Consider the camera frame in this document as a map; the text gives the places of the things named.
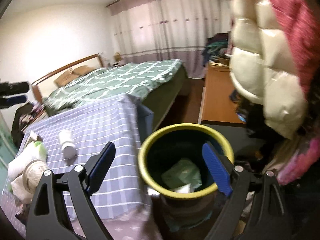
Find white paper cup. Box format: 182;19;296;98
22;159;49;194

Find yellow rimmed trash bin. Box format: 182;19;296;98
137;123;235;201

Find dark clothes on nightstand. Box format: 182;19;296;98
11;102;44;148

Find wooden bed headboard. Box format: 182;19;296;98
31;54;105;103

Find white bedside drawer cabinet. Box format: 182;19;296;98
21;110;48;133

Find glass wardrobe sliding door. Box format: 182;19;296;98
0;114;18;192

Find brown pillow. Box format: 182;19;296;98
54;70;78;87
72;65;97;76

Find white plastic bottle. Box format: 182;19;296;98
59;130;77;159

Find blue checkered tablecloth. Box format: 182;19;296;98
0;93;153;238

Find green plastic bag in bin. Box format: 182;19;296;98
161;159;202;193

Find small box on far nightstand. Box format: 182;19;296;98
114;52;122;62

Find long wooden dresser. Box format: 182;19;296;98
198;63;245;127

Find green plaid bed duvet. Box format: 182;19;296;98
43;59;187;115

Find cream puffer jacket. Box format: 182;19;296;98
229;0;306;139

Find pink white curtain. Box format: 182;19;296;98
108;0;231;79

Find pile of dark clothes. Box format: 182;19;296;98
202;32;229;67

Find red garment hanging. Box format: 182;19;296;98
269;0;319;95

